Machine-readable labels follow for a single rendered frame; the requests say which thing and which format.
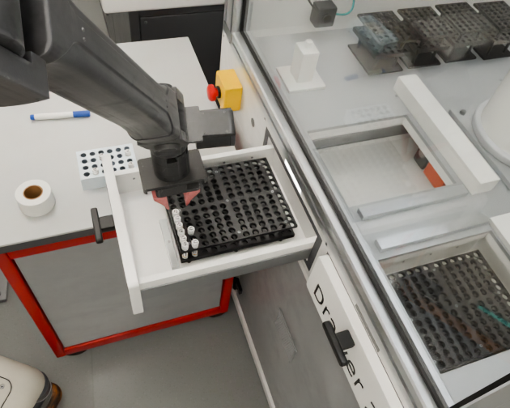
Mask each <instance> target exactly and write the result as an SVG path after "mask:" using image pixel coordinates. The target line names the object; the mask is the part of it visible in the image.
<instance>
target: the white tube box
mask: <svg viewBox="0 0 510 408"><path fill-rule="evenodd" d="M126 149H129V150H130V153H131V155H130V156H129V157H128V156H125V150H126ZM100 153H103V154H104V155H107V154H110V156H111V160H112V164H113V171H114V172H115V171H120V170H124V169H129V167H128V163H129V162H130V161H131V162H133V163H134V168H138V164H137V160H136V157H135V154H134V149H133V145H132V143H129V144H124V145H118V146H113V147H103V148H97V149H92V150H86V151H76V155H77V160H78V166H79V175H80V180H81V183H82V187H83V191H84V190H89V189H98V188H102V187H107V186H106V185H107V184H106V180H105V176H104V169H103V164H102V161H101V160H100V158H99V154H100ZM93 168H98V171H99V174H98V175H93V172H92V169H93Z"/></svg>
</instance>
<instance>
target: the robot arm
mask: <svg viewBox="0 0 510 408"><path fill-rule="evenodd" d="M50 91H51V92H52V93H54V94H56V95H58V96H60V97H62V98H64V99H66V100H69V101H70V102H72V103H74V104H77V105H78V106H80V107H82V108H85V109H86V110H88V111H90V112H92V113H94V114H96V115H98V116H100V117H103V118H104V119H106V120H108V121H111V122H112V123H114V124H116V125H119V126H120V127H121V128H123V129H124V130H125V131H126V132H127V133H128V135H129V136H130V137H131V138H132V139H133V140H135V141H137V145H138V146H140V147H143V148H145V149H147V150H150V153H151V157H149V158H144V159H139V160H138V170H139V174H140V178H141V182H142V189H143V192H144V193H145V194H148V193H147V192H150V191H151V192H152V197H153V199H154V201H155V202H158V203H159V204H161V205H163V206H165V207H166V209H167V210H169V205H168V200H167V196H172V195H176V194H180V193H183V194H184V198H185V205H186V206H188V205H189V203H190V201H191V200H192V199H193V198H194V197H195V196H196V195H197V194H198V193H199V192H200V184H199V181H204V183H206V182H207V176H206V170H205V168H204V165H203V162H202V157H201V155H200V152H199V150H198V149H206V148H214V147H229V146H235V143H236V129H235V122H234V116H233V110H232V108H215V109H205V110H199V107H198V106H190V107H185V104H184V97H183V94H182V93H181V91H180V90H179V89H178V88H177V87H173V86H172V85H171V84H169V83H157V82H156V81H155V80H154V79H153V78H152V77H151V76H150V75H149V74H148V73H147V72H146V71H145V70H144V69H143V68H142V67H141V66H139V65H138V64H137V63H136V62H135V61H134V60H133V59H132V58H131V57H130V56H129V55H128V54H127V53H125V52H124V51H123V50H122V49H121V48H120V47H119V46H118V45H117V44H116V43H115V42H114V41H113V40H112V39H110V38H109V37H108V36H107V35H106V34H105V33H104V32H103V31H102V30H101V29H100V28H99V27H98V26H97V25H95V24H94V23H93V22H92V21H91V20H90V19H89V18H88V17H87V16H86V15H85V14H84V13H83V12H82V11H81V10H80V9H79V8H78V7H77V6H76V5H75V4H74V2H73V1H72V0H0V107H9V106H16V105H23V104H31V103H36V102H40V101H43V100H48V99H50V98H49V92H50ZM189 143H195V145H196V149H193V150H188V145H189Z"/></svg>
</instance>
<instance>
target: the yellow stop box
mask: <svg viewBox="0 0 510 408"><path fill-rule="evenodd" d="M215 88H217V90H218V96H216V97H217V99H218V102H219V104H220V107H221V108H232V110H233V111H238V110H240V103H241V96H242V90H243V87H242V85H241V83H240V80H239V79H238V77H237V75H236V72H235V71H234V69H229V70H218V71H217V72H216V83H215Z"/></svg>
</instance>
